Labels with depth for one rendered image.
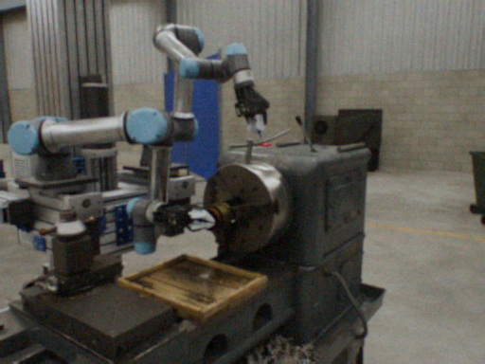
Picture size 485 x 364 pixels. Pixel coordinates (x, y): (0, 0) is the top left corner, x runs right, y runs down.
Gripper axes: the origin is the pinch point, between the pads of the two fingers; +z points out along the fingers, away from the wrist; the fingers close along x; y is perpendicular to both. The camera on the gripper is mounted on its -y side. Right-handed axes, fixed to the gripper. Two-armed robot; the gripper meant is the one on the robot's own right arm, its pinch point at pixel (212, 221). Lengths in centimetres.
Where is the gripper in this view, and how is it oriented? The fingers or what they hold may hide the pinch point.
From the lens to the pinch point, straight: 129.7
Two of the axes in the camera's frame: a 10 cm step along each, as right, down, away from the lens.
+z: 8.0, 1.0, -5.9
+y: -6.0, 1.3, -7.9
